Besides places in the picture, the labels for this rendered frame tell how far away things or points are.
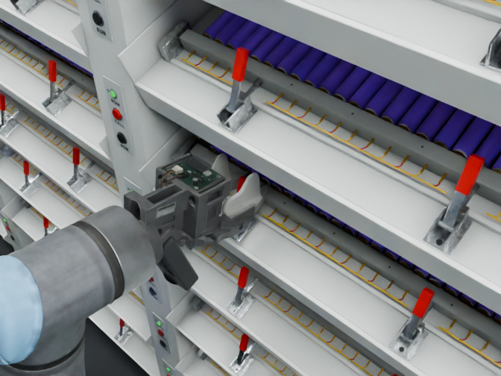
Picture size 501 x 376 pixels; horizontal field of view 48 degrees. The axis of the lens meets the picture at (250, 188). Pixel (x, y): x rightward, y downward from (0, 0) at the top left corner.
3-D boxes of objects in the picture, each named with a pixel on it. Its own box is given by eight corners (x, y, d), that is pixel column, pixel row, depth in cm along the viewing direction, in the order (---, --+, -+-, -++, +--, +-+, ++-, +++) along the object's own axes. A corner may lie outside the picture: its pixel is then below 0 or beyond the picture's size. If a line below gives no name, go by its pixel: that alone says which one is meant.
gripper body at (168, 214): (237, 178, 64) (156, 221, 56) (229, 235, 69) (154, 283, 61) (191, 150, 68) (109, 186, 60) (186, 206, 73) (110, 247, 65)
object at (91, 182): (139, 250, 106) (107, 215, 95) (-24, 121, 136) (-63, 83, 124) (209, 172, 112) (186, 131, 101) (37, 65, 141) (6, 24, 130)
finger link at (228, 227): (262, 212, 70) (206, 239, 64) (261, 222, 70) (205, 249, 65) (238, 193, 72) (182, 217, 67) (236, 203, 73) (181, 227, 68)
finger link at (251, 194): (288, 167, 71) (232, 189, 65) (280, 204, 74) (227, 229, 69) (271, 155, 72) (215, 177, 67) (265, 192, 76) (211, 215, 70)
